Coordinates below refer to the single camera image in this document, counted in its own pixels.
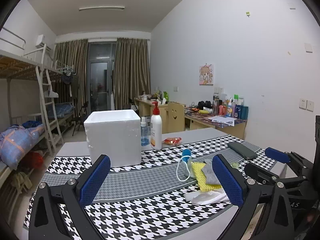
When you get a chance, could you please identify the white tissue paper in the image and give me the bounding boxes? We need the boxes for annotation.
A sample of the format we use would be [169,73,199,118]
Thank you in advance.
[184,188,229,205]

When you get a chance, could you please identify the grey sock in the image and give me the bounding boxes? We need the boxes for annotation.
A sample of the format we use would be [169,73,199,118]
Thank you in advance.
[201,159,220,185]

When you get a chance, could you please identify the yellow mesh sponge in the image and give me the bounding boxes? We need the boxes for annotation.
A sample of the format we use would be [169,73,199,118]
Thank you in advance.
[191,162,222,192]

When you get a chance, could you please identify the blue face mask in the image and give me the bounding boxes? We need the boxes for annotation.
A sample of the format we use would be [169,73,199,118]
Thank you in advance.
[176,149,196,182]

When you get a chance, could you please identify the green floral tissue pack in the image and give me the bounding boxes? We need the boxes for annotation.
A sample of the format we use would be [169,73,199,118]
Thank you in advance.
[231,162,240,169]

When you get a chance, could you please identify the black smartphone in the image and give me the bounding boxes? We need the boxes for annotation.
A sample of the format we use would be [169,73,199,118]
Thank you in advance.
[227,142,258,160]

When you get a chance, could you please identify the houndstooth table mat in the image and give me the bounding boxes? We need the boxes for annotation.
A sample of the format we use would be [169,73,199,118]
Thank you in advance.
[23,135,288,240]

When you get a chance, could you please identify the white paper sheets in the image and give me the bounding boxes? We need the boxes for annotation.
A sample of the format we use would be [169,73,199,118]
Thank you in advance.
[208,115,236,126]

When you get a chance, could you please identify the red plastic bag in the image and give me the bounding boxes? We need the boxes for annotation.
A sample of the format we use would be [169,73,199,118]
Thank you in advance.
[20,151,43,168]

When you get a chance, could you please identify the white foam box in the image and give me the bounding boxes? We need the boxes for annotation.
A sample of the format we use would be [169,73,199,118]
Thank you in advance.
[84,109,142,167]

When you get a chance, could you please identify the black folding chair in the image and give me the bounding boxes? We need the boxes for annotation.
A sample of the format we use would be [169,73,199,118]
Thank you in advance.
[72,101,88,135]

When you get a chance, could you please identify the red snack packet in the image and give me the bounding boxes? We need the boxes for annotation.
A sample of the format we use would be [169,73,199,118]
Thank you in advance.
[162,137,182,146]

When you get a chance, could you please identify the wooden desk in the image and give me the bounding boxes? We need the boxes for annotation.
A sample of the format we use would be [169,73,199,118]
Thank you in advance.
[134,97,249,140]

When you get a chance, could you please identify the blue spray bottle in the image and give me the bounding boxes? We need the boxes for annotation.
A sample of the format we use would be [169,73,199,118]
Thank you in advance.
[140,116,149,146]

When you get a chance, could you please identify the wooden smiley chair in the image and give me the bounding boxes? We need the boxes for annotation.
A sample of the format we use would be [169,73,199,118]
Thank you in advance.
[167,102,185,133]

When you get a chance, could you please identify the black headphones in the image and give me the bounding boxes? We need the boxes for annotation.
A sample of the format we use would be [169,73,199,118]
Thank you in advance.
[197,100,212,110]

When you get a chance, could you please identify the white metal bunk bed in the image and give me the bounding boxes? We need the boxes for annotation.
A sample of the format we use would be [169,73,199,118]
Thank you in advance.
[0,27,75,221]

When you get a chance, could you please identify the white lotion pump bottle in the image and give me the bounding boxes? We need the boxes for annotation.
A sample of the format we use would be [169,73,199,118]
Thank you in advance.
[150,101,162,150]

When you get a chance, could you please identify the right brown curtain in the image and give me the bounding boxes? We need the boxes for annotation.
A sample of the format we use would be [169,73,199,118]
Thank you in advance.
[113,38,151,110]

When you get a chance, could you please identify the brown curtain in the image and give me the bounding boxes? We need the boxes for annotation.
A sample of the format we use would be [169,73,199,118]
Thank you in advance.
[113,38,151,110]
[53,39,88,115]

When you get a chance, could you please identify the glass balcony door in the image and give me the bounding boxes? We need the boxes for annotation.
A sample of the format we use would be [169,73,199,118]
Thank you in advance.
[87,41,116,112]

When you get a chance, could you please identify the left brown curtain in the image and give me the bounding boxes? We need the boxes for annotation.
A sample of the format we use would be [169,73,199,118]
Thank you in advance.
[53,39,88,115]

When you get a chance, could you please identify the white air conditioner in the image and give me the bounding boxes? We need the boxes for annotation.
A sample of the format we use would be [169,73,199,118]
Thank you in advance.
[35,34,52,51]

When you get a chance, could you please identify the ceiling tube light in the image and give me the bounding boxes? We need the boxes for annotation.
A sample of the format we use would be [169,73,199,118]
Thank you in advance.
[79,5,125,11]

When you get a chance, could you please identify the cartoon girl wall poster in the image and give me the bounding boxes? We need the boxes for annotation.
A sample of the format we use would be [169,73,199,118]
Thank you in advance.
[199,64,214,86]

